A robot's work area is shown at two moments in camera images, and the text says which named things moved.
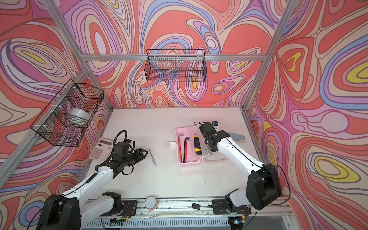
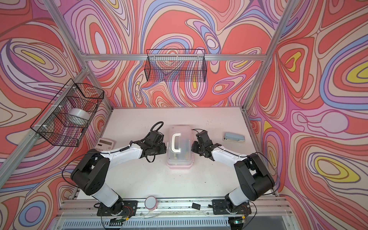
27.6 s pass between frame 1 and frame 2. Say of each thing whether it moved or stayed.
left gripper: moved
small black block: stayed
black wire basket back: stayed
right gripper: moved
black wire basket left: stayed
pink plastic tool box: moved
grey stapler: stayed
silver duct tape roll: stayed
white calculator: stayed
